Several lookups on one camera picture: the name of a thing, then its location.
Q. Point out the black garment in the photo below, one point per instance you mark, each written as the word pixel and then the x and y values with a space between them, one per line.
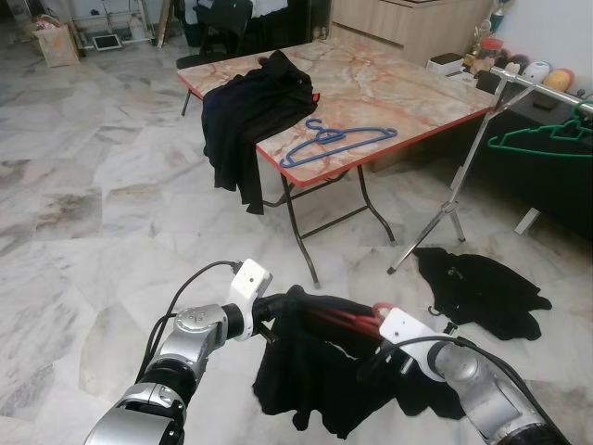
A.
pixel 315 371
pixel 250 111

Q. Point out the red plastic hanger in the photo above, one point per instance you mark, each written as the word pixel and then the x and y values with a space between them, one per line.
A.
pixel 352 320

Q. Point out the black printed T-shirt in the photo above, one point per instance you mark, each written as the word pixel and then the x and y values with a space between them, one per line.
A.
pixel 482 287

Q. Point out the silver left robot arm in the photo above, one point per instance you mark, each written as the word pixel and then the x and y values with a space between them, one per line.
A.
pixel 185 343

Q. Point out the blue plastic hanger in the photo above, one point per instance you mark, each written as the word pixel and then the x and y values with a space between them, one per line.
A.
pixel 324 144

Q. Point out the green plastic hanger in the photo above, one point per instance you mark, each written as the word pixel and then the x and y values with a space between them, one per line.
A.
pixel 547 141

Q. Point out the brown cardboard box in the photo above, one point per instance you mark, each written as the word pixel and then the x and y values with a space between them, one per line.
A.
pixel 400 158

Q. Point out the marble pattern folding table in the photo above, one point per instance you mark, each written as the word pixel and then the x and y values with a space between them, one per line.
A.
pixel 389 83

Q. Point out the silver clothes rack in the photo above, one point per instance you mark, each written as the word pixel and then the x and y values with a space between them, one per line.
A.
pixel 482 139

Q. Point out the black chair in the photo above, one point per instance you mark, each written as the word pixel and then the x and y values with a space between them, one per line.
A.
pixel 222 28

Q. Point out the black TV cabinet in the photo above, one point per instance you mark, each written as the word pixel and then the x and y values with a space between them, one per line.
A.
pixel 556 176

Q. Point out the small white box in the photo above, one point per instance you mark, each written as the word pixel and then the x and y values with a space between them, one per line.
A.
pixel 445 63

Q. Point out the white framed tablet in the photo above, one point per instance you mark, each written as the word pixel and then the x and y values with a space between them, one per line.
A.
pixel 107 42

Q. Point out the light wooden cabinet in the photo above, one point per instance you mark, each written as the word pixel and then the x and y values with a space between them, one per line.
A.
pixel 417 23

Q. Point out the brown paper bag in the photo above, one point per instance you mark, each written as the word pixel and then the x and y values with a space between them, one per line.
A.
pixel 57 44

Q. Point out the white round plush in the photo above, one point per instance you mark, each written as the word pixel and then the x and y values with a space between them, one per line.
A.
pixel 537 70

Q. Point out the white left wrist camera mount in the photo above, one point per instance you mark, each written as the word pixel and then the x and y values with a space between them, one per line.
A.
pixel 250 283

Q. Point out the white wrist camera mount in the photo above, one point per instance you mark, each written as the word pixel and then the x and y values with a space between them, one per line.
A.
pixel 408 332
pixel 250 283

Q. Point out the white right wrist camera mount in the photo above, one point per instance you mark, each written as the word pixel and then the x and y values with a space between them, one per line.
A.
pixel 408 332

